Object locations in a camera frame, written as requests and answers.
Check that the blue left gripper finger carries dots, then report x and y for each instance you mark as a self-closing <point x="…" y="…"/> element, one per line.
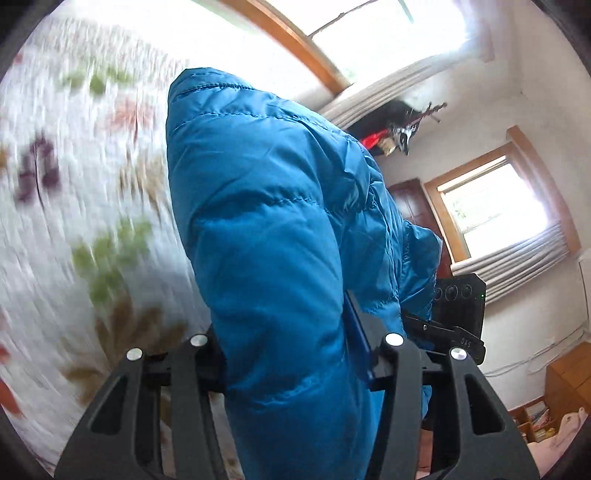
<point x="360" y="348"/>

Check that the blue quilted puffer jacket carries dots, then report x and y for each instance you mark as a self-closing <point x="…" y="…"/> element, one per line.
<point x="281" y="213"/>

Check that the coat rack with clothes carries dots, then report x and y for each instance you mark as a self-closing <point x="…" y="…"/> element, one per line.
<point x="391" y="126"/>

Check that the wooden drawer cabinet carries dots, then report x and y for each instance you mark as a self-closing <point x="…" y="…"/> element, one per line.
<point x="567" y="389"/>

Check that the dark wooden door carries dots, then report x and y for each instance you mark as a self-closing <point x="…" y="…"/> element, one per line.
<point x="414" y="206"/>

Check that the wooden framed window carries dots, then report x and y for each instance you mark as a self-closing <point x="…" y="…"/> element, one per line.
<point x="315" y="50"/>
<point x="497" y="199"/>

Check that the pink cushion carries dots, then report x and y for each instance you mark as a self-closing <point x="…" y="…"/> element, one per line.
<point x="548" y="452"/>

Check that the floral quilted bedspread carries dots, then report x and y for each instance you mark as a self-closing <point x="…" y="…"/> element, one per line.
<point x="91" y="261"/>

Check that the white pleated curtain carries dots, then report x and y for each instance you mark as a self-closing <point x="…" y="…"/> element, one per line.
<point x="359" y="100"/>

